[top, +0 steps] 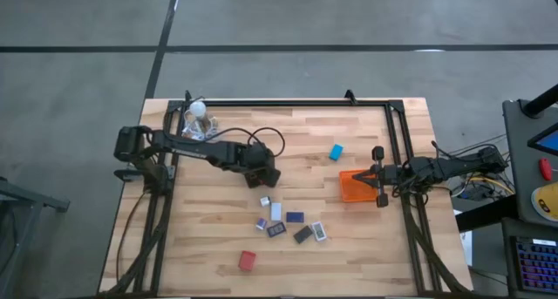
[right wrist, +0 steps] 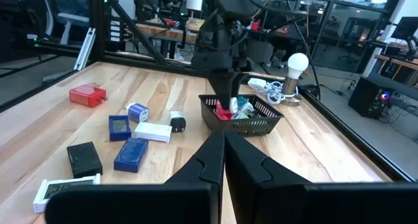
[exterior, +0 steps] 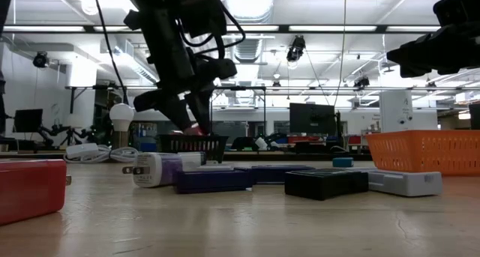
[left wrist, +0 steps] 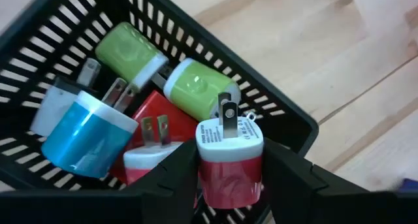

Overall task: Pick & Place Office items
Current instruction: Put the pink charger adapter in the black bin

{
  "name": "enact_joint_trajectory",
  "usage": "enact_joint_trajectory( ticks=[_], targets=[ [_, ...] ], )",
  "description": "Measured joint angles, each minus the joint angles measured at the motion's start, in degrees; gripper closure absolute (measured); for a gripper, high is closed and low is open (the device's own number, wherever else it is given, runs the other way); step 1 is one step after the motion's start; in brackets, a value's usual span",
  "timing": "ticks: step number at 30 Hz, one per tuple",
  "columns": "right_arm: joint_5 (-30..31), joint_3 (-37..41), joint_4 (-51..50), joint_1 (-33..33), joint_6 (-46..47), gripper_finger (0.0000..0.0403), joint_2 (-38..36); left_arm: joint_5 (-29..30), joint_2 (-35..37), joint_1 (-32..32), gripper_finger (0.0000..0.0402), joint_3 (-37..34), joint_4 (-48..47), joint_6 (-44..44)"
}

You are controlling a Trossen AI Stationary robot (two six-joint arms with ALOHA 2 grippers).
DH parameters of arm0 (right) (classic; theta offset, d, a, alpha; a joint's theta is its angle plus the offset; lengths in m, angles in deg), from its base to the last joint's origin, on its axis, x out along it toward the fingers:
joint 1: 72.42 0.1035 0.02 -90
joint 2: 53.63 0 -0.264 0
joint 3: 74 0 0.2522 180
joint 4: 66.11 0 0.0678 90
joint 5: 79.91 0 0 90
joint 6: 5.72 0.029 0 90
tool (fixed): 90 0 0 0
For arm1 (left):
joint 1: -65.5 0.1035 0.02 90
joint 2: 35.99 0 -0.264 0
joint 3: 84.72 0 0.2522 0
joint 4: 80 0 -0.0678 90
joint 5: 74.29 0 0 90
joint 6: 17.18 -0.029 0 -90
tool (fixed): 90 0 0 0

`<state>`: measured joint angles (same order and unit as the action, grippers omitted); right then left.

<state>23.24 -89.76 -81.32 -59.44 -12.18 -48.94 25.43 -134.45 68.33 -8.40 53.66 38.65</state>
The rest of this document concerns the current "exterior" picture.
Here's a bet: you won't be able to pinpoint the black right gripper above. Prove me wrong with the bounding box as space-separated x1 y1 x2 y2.
386 0 480 79

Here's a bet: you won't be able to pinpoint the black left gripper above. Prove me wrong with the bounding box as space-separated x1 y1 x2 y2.
133 20 239 135

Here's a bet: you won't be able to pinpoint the small red box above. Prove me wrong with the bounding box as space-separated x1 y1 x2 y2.
170 124 206 136

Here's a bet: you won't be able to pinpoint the black plastic basket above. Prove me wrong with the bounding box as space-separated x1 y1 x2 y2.
157 134 230 164

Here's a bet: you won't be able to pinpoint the purple and white charger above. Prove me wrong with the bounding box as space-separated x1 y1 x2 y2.
122 151 183 189

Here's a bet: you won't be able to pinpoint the blue framed display meter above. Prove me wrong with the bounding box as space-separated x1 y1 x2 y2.
172 168 254 195

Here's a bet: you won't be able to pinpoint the orange plastic basket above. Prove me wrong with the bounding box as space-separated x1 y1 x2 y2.
365 129 480 178

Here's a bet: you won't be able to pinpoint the blue box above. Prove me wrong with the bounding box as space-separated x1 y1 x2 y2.
234 164 316 186

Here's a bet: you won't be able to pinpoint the white framed display meter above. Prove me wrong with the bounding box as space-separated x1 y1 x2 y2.
352 167 444 198

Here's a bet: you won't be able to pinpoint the teal small box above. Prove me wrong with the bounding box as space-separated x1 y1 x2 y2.
331 157 355 169

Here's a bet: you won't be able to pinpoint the black box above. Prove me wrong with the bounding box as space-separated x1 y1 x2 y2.
283 168 371 202

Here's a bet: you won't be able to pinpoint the large red box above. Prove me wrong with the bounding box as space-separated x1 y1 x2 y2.
0 159 68 227

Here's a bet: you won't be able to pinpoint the blue storage crates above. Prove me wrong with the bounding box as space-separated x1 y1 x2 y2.
137 122 158 153

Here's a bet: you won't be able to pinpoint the white column box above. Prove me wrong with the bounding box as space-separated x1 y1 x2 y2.
379 90 414 133

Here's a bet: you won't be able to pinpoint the white light bulb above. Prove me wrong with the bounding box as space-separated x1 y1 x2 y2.
109 103 135 133

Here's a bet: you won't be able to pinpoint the brown bulb holder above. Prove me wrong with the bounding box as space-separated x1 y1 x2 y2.
112 130 130 151

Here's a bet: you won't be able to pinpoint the red storage bin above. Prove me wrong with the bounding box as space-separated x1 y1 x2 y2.
287 135 324 144

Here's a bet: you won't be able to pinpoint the black computer monitor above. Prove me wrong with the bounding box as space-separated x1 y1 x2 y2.
289 102 337 136
13 108 44 133

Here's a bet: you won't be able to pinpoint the black left camera cable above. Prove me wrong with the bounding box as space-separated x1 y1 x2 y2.
175 1 247 59

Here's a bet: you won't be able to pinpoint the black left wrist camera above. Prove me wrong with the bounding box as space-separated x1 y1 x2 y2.
178 0 228 40

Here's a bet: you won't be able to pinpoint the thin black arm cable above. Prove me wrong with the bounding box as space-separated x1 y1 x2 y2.
91 0 128 105

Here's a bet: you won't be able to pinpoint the white cable bundle with adapter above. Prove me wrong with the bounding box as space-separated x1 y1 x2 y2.
64 143 140 164

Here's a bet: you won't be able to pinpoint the black aluminium rig frame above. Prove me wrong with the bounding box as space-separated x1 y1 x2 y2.
0 23 480 35

